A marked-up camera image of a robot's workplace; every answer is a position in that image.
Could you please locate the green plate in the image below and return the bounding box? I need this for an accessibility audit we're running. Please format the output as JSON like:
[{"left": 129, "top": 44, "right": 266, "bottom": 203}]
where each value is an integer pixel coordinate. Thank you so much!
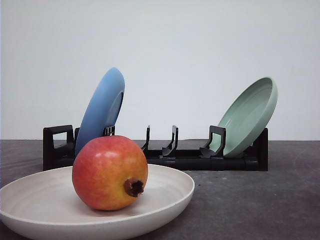
[{"left": 210, "top": 76, "right": 278, "bottom": 157}]

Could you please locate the red yellow pomegranate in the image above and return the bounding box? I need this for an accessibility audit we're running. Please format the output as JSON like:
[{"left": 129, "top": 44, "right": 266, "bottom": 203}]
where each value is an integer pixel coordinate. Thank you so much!
[{"left": 72, "top": 135, "right": 149, "bottom": 211}]

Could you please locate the white plate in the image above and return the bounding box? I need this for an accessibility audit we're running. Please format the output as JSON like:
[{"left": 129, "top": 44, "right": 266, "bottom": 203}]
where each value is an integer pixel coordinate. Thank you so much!
[{"left": 0, "top": 164, "right": 195, "bottom": 240}]

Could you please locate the blue plate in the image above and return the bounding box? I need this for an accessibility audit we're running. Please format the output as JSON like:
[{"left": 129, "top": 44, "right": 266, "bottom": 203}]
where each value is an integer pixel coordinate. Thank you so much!
[{"left": 75, "top": 67, "right": 125, "bottom": 155}]

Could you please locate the black dish rack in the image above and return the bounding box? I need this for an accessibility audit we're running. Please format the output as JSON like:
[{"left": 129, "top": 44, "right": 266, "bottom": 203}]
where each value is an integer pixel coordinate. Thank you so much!
[{"left": 42, "top": 125, "right": 269, "bottom": 171}]

